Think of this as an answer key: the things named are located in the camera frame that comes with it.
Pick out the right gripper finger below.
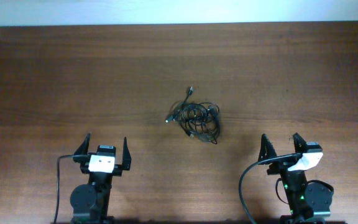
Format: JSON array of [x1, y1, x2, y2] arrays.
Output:
[[257, 134, 277, 165], [293, 133, 307, 153]]

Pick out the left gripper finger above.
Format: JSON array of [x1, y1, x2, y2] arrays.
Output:
[[122, 137, 132, 170], [73, 133, 91, 162]]

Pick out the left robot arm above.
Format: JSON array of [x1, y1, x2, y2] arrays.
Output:
[[70, 134, 132, 224]]

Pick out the right camera black cable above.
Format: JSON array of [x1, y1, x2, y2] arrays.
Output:
[[238, 152, 303, 224]]

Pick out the left camera black cable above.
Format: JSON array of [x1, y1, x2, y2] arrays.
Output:
[[53, 154, 83, 224]]

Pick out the camera black cable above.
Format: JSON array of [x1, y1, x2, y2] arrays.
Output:
[[53, 154, 83, 224], [238, 152, 303, 224]]

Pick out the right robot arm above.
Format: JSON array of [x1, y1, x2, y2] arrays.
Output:
[[257, 133, 334, 224]]

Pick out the black usb cables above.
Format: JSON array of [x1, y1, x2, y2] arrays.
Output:
[[165, 86, 221, 145]]

